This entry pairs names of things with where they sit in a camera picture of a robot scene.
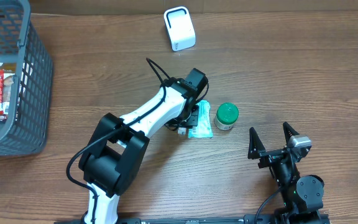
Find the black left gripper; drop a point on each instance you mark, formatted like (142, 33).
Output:
(190, 120)

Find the grey plastic mesh basket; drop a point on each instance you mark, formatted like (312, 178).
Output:
(26, 77)

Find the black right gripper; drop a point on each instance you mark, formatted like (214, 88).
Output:
(270, 157)

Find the teal wet wipes pack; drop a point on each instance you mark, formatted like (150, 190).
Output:
(203, 128)

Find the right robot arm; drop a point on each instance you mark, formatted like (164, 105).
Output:
(302, 196)

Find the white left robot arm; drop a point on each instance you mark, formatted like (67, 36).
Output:
(116, 149)

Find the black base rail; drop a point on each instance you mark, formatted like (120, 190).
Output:
(197, 221)

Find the green lidded jar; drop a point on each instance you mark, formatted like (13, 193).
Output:
(226, 116)

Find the white barcode scanner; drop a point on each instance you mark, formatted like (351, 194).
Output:
(179, 28)

